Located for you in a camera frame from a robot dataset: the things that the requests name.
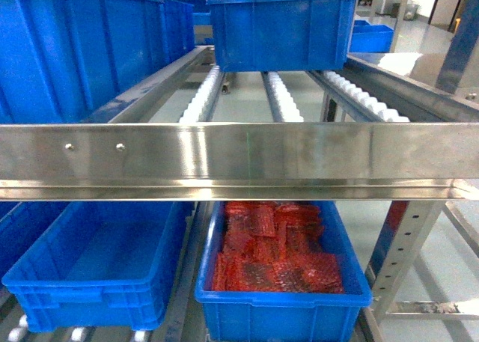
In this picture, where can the red bubble wrap bags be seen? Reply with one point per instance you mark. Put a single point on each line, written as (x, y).
(274, 247)

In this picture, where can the blue bin with red bags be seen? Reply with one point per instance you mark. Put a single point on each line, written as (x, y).
(257, 316)

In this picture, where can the steel shelf rack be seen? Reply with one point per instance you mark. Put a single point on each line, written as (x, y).
(346, 154)

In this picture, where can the blue bin on upper shelf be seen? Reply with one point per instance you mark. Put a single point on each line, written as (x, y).
(281, 35)

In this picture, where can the large blue bin upper left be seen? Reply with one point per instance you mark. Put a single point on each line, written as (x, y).
(63, 59)

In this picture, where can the empty blue bin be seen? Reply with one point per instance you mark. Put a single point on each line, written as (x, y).
(102, 264)

